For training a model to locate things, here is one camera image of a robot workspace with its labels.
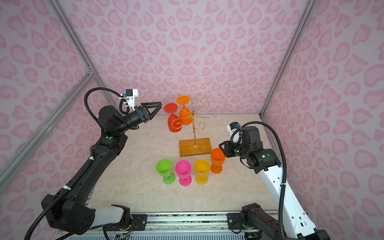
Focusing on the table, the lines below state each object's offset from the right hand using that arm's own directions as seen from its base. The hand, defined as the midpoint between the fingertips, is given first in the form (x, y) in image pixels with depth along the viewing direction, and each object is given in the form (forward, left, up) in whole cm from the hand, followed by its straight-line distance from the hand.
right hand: (222, 144), depth 70 cm
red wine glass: (+18, +26, -4) cm, 31 cm away
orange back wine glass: (+20, +19, -1) cm, 27 cm away
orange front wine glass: (0, +1, -13) cm, 13 cm away
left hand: (+7, +26, +19) cm, 33 cm away
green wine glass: (-4, +30, -16) cm, 34 cm away
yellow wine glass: (-4, +9, -17) cm, 20 cm away
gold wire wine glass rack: (+15, +14, +4) cm, 21 cm away
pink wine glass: (-5, +20, -16) cm, 26 cm away
